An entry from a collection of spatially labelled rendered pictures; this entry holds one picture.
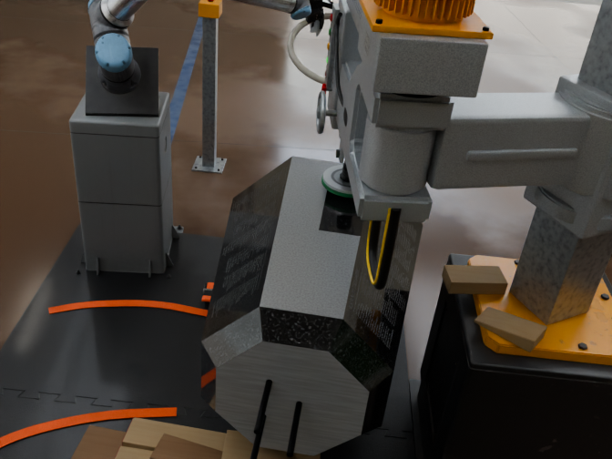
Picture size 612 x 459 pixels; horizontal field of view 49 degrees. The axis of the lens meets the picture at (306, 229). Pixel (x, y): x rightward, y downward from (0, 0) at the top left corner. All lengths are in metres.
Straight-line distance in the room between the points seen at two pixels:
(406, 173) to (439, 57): 0.35
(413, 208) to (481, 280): 0.61
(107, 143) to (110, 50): 0.44
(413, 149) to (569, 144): 0.46
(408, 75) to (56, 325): 2.24
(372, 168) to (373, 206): 0.10
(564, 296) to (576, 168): 0.47
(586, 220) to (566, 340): 0.44
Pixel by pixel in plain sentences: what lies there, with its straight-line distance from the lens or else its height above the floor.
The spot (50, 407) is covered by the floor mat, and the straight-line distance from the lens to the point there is 3.01.
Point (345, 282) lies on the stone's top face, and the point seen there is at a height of 0.87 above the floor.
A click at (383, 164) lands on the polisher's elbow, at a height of 1.38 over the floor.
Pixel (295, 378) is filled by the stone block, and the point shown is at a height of 0.68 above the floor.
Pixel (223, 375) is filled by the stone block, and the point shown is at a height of 0.64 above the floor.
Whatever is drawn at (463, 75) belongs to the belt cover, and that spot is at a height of 1.67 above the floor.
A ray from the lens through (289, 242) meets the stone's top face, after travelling 2.35.
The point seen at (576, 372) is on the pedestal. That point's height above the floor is 0.74.
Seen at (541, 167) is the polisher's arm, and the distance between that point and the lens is 2.00.
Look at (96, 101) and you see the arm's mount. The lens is 3.27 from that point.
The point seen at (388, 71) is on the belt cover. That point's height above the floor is 1.66.
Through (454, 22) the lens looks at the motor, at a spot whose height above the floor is 1.76.
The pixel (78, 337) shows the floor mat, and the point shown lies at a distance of 3.28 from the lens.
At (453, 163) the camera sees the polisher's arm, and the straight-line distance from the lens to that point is 1.86.
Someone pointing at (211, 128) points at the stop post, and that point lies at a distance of 4.43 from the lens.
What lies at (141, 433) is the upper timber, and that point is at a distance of 2.59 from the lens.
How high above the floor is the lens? 2.20
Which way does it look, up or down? 34 degrees down
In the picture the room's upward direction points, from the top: 6 degrees clockwise
